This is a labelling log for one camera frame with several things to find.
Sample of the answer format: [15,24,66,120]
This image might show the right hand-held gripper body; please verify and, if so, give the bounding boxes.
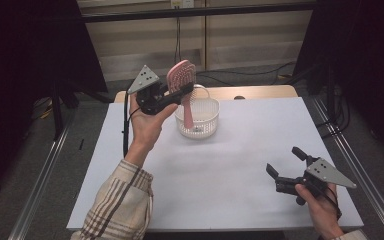
[294,155,358,206]

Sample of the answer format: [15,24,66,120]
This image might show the black wall cables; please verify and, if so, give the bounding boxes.
[173,16,298,86]

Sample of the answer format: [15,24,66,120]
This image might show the pink hairbrush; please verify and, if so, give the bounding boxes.
[166,59,198,130]

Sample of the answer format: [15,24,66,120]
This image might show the aluminium floor rail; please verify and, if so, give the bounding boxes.
[7,109,78,240]
[310,95,384,240]

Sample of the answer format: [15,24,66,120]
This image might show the white table cover sheet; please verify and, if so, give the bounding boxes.
[65,97,364,233]

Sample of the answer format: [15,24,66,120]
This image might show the person's right hand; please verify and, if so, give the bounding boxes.
[294,182,343,239]

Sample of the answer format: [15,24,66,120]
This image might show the white wall socket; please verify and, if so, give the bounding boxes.
[170,0,195,10]

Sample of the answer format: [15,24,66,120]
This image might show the white plastic basket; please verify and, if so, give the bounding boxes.
[173,84,221,140]

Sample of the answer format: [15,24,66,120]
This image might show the left hand-held gripper cable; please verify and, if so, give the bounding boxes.
[122,93,141,158]

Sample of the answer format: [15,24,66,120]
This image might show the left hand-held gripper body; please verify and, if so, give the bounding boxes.
[126,64,171,116]

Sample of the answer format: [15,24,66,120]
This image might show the right hand-held gripper cable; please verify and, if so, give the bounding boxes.
[323,184,343,221]

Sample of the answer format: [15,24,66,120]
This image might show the light wooden table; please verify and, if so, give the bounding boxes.
[113,84,299,104]

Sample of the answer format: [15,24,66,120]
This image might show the black horizontal bar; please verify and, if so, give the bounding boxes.
[80,1,317,24]

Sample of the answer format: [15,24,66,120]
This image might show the black floor cables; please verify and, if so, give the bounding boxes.
[315,87,352,140]

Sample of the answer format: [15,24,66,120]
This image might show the person's left hand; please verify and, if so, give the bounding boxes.
[128,93,180,155]

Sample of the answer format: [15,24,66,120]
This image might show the black metal stand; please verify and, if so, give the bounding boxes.
[50,79,65,141]

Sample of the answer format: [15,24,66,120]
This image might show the dark curtain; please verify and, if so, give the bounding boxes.
[292,0,384,168]
[0,0,109,208]

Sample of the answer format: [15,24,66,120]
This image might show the hand-held gripper cable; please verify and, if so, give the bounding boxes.
[122,93,141,158]
[323,184,343,221]

